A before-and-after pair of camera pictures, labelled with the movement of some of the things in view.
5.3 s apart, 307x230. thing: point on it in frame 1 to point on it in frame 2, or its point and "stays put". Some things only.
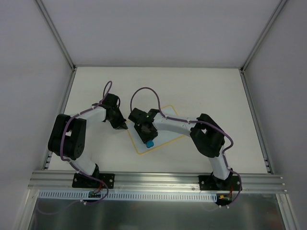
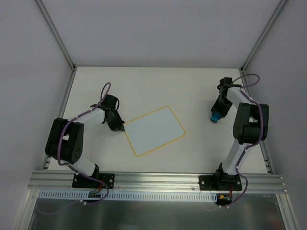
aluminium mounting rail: [271, 184] stays put
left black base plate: [81, 181] stays put
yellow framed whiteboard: [161, 138] stays put
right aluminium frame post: [279, 7] stays put
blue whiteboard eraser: [149, 143] to [216, 117]
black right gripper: [146, 133] to [218, 112]
